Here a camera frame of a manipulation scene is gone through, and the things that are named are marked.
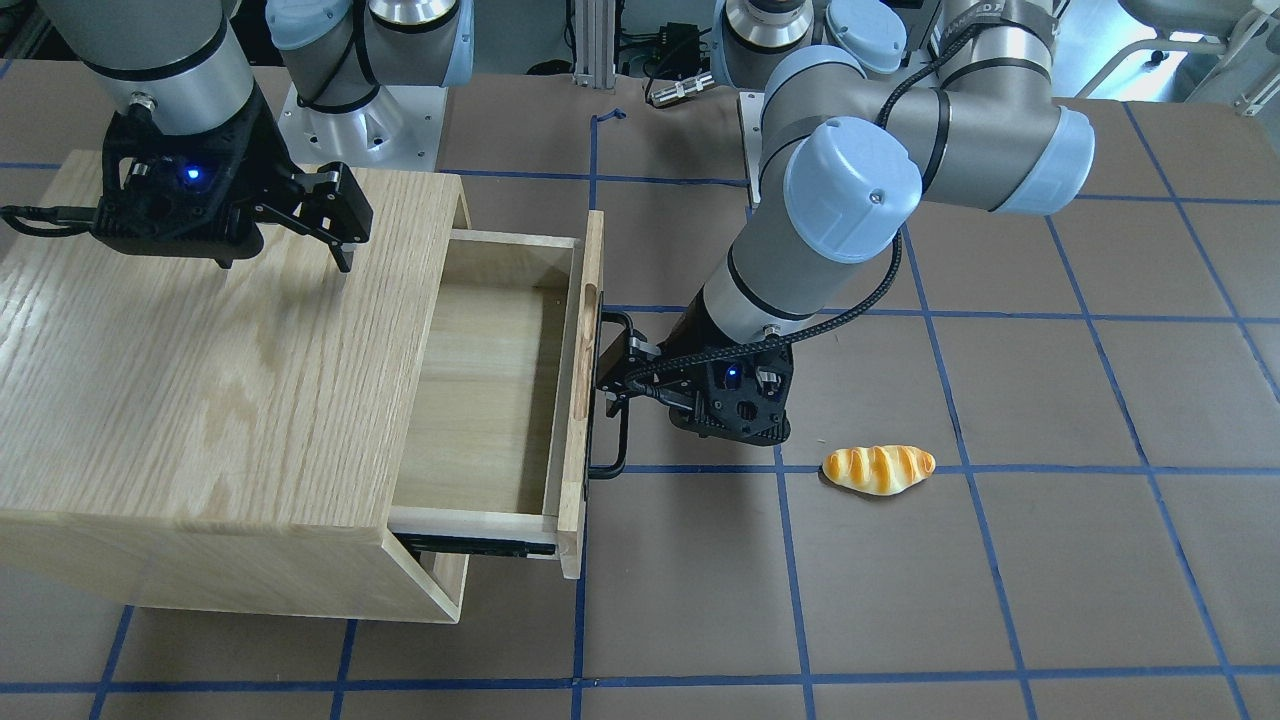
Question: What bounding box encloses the black gripper over cabinet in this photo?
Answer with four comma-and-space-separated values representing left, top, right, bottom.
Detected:
90, 108, 374, 273

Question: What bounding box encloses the light wooden drawer cabinet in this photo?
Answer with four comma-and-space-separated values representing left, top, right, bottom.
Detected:
1, 170, 470, 623

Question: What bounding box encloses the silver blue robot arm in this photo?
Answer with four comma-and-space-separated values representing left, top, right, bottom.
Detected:
596, 1, 1094, 446

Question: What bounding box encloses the light wooden drawer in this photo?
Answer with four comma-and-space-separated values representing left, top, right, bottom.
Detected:
389, 211, 605, 579

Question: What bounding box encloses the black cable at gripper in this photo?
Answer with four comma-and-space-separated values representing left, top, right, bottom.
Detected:
0, 204, 101, 240

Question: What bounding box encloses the black gripper at drawer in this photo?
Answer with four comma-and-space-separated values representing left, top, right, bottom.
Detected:
596, 334, 794, 442

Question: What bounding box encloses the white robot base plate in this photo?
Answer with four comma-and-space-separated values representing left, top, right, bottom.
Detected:
278, 86, 449, 173

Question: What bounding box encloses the black metal drawer handle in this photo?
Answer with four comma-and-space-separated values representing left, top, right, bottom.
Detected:
588, 310, 637, 480

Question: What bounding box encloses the aluminium profile post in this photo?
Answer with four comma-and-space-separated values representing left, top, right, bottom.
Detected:
571, 0, 620, 92

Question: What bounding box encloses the black drawer slide rail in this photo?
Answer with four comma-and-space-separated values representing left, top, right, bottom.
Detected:
394, 533, 557, 559

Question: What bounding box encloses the black power box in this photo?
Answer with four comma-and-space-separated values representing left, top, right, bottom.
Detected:
645, 22, 705, 79

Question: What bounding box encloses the silver robot arm on cabinet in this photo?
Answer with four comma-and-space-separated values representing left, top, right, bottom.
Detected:
3, 1, 374, 273

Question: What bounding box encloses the toy bread roll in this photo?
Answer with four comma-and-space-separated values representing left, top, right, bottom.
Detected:
820, 445, 937, 497

